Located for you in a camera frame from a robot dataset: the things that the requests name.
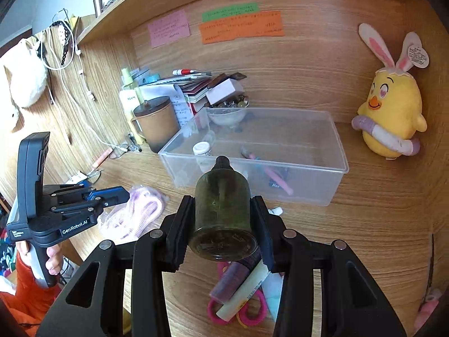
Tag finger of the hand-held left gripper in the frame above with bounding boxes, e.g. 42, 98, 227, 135
52, 181, 90, 194
82, 186, 131, 208

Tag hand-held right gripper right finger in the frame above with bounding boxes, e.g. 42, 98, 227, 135
250, 195, 407, 337

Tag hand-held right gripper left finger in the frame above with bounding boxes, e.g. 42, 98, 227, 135
35, 195, 197, 337

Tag green glass dropper bottle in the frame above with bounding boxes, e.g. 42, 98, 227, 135
188, 155, 261, 262

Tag clear plastic storage box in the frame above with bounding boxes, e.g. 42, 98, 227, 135
158, 107, 350, 207

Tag person's left forearm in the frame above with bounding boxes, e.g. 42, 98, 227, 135
12, 253, 62, 337

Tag person's left hand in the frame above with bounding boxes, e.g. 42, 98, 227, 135
16, 240, 66, 276

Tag pink stick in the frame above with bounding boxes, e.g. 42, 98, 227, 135
92, 148, 114, 168

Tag dark labelled tube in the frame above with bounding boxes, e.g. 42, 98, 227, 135
268, 170, 290, 190

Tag pink pen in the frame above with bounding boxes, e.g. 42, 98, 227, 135
240, 145, 294, 196

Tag purple glitter tube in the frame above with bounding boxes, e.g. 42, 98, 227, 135
209, 247, 262, 304

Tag cream tube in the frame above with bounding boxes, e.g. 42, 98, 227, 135
216, 261, 271, 323

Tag small white jar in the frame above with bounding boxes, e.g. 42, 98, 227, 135
192, 141, 213, 169

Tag brown mug with lid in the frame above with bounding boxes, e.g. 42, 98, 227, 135
130, 96, 180, 154

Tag pink scissors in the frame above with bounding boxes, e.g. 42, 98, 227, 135
207, 261, 271, 325

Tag white lotion bottle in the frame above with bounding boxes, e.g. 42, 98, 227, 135
118, 89, 141, 138

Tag white printed paper bag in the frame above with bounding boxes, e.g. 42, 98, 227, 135
170, 91, 194, 130

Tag white bowl with trinkets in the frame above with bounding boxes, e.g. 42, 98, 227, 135
206, 107, 246, 127

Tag yellow-green spray bottle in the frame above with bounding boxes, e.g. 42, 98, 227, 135
121, 67, 136, 92

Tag white fluffy plush bag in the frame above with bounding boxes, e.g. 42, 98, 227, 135
0, 37, 49, 132

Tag cluster of beads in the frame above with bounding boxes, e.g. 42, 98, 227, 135
210, 95, 251, 110

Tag stack of books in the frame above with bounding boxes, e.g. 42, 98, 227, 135
140, 72, 247, 113

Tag white cardboard box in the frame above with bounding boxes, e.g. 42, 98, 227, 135
205, 77, 245, 106

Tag red and white pen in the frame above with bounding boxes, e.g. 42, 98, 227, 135
172, 68, 213, 77

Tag black beaded band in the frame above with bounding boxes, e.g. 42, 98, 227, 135
51, 19, 76, 68

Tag yellow chick plush toy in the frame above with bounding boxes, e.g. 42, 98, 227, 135
352, 23, 430, 161

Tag pink paper note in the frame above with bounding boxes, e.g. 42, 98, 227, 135
147, 10, 192, 49

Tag orange paper note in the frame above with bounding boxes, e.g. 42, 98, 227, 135
200, 10, 285, 45

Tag green paper note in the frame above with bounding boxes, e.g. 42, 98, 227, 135
201, 3, 259, 22

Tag pink coiled cord in bag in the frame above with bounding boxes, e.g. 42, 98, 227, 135
98, 185, 171, 241

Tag white cable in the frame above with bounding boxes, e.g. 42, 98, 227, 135
35, 10, 131, 152

